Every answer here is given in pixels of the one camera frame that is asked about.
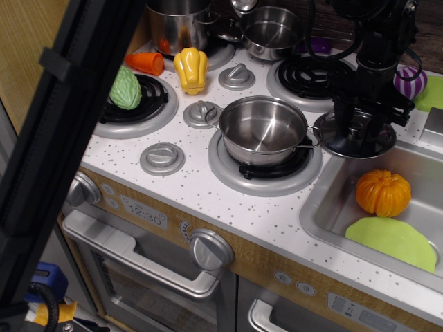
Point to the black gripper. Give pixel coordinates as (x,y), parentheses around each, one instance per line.
(373,92)

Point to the steel pot lid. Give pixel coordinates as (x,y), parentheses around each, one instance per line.
(354,140)

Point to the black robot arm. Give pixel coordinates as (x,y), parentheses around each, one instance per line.
(383,29)

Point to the small steel pot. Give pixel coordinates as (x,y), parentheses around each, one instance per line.
(263,131)

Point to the tall steel stock pot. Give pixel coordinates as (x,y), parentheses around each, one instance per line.
(179,24)

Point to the purple striped toy onion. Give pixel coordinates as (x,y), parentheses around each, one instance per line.
(409,83)

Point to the back right burner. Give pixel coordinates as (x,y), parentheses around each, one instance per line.
(302,81)

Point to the burner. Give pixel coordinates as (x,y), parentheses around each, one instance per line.
(227,170)
(219,53)
(156,109)
(302,81)

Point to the green plate at right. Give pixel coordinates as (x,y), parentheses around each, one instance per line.
(431,97)

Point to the silver faucet base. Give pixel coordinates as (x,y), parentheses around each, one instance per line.
(433,129)

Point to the orange toy pumpkin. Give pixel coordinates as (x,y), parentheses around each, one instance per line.
(383,193)

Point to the purple toy cup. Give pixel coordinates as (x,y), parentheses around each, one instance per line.
(319,45)

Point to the front right burner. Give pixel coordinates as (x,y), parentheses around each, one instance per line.
(227,170)

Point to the steel sink basin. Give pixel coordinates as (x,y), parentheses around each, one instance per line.
(331,207)

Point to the steel saucepan at back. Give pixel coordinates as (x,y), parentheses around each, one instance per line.
(269,33)

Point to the green plate in sink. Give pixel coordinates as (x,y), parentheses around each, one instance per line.
(394,238)

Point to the silver stove knob back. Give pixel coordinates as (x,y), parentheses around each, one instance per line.
(236,78)

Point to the silver stove knob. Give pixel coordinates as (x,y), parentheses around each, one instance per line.
(162,159)
(202,115)
(236,78)

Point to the back left burner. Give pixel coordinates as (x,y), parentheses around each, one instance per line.
(219,53)

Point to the silver stove knob middle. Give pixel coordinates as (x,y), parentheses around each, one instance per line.
(202,115)

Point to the steel ladle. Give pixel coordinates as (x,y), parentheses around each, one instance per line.
(244,6)

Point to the yellow toy bell pepper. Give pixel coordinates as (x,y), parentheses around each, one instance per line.
(191,66)

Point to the right oven dial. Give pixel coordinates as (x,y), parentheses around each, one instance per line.
(209,251)

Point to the oven dial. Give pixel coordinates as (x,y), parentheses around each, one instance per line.
(209,251)
(82,190)

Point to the front left burner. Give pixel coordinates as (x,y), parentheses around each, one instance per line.
(156,109)

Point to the silver stove knob front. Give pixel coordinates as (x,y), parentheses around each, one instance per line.
(162,159)

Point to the orange toy carrot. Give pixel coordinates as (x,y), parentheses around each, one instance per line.
(146,62)

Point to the green toy bitter gourd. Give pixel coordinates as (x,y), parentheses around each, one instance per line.
(125,92)

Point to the oven clock display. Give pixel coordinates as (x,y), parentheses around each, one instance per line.
(145,212)

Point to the left oven dial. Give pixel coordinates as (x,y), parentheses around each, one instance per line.
(82,190)

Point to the blue clamp tool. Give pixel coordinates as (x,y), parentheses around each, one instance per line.
(52,276)

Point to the oven door handle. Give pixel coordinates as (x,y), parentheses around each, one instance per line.
(118,245)

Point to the black foreground frame post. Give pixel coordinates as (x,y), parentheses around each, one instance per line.
(79,69)

